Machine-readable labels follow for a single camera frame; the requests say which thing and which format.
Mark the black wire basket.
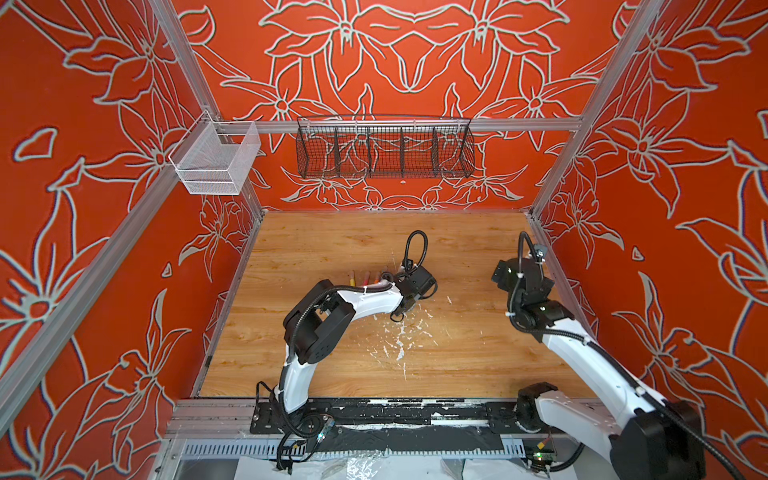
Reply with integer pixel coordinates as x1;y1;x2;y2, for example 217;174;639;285
296;114;476;180

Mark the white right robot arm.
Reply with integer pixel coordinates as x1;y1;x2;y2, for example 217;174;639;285
491;232;743;479

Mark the aluminium frame post left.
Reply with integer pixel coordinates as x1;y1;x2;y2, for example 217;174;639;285
150;1;264;222

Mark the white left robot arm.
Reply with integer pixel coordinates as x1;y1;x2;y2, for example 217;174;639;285
271;230;438;416

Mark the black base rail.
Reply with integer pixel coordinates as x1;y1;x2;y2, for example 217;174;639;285
248;395;571;454

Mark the aluminium frame post right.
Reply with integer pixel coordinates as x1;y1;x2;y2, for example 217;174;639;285
529;0;663;219

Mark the aluminium frame post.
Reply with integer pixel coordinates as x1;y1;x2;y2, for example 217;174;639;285
529;0;663;219
150;1;264;222

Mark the white mesh basket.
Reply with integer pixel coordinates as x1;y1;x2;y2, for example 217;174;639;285
169;112;261;196

